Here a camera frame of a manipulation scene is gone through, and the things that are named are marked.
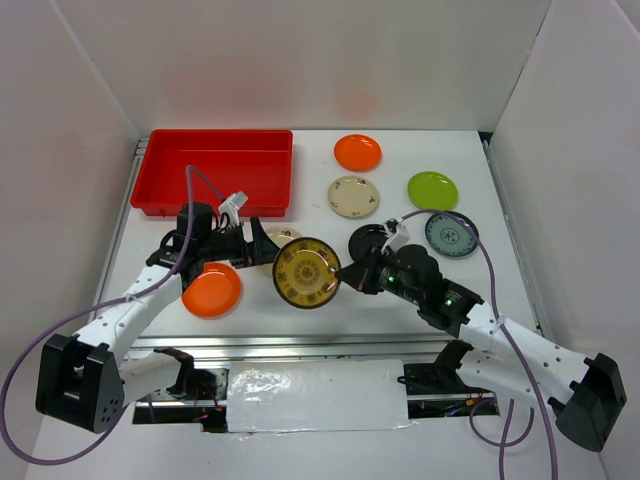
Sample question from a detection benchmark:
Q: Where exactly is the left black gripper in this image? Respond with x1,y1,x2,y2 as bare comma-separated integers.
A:
199,216,289,270

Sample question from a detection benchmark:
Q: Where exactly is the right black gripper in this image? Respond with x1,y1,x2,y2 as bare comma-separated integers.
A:
336,242,423,305

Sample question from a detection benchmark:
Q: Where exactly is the cream floral plate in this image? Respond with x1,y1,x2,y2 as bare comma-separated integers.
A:
258,226,302,276
327,175,380,219

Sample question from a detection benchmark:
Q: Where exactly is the black plate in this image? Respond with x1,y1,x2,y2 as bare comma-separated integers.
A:
348,224,389,262

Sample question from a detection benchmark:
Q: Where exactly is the yellow patterned plate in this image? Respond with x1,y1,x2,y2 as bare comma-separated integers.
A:
272,237,341,310

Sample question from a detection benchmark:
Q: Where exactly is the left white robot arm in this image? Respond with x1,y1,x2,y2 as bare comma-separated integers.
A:
35,203,279,433

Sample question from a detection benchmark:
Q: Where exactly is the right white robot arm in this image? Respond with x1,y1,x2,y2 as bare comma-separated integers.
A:
336,245,627,452

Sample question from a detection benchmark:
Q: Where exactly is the red plastic bin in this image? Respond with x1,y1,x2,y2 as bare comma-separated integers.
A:
131,129,293,217

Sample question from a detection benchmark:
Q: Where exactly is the orange plate near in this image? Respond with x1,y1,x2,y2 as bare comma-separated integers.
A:
181,262,242,319

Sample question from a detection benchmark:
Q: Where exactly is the orange plate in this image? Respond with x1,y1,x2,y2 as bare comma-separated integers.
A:
333,134,382,172
181,262,242,319

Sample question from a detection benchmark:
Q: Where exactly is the blue white patterned plate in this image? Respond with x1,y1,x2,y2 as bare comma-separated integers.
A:
424,211,479,259

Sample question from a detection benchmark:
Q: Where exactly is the green plate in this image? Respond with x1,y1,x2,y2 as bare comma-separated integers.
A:
407,171,459,210

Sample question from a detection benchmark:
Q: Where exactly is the orange plate far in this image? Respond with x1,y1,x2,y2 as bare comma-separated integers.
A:
333,134,382,172

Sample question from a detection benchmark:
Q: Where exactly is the white foil cover plate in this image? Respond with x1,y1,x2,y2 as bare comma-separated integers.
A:
226,360,410,433

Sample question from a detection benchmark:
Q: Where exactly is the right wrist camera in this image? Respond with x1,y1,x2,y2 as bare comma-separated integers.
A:
382,219,410,254

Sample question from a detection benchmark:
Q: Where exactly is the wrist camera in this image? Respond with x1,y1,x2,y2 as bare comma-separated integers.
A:
382,219,410,254
218,191,248,216

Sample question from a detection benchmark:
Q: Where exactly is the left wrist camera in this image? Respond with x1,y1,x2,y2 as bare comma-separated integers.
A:
218,191,248,216

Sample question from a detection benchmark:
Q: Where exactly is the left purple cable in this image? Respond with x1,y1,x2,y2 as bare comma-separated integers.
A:
0,166,229,467

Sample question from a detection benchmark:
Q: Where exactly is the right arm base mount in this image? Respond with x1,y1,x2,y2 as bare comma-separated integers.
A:
397,340,498,419

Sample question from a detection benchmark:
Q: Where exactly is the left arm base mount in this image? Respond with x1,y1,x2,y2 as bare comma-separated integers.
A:
132,368,229,434

